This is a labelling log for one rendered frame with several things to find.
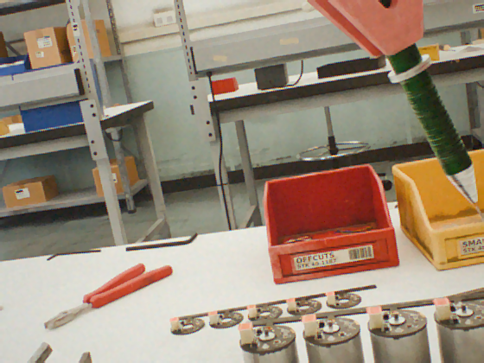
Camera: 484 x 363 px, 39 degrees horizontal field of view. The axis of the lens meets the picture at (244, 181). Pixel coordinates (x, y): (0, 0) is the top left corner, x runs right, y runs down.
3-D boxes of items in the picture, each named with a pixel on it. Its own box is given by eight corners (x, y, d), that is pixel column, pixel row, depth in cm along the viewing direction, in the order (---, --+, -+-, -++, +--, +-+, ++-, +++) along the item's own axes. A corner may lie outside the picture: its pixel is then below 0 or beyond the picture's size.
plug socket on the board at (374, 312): (389, 327, 29) (387, 312, 29) (369, 329, 29) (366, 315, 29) (387, 319, 29) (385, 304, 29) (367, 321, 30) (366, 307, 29)
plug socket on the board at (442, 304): (457, 318, 28) (455, 303, 28) (436, 321, 28) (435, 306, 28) (454, 310, 29) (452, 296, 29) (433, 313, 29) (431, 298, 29)
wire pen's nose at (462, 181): (455, 206, 26) (439, 173, 26) (479, 191, 27) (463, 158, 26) (469, 212, 25) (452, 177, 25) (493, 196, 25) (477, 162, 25)
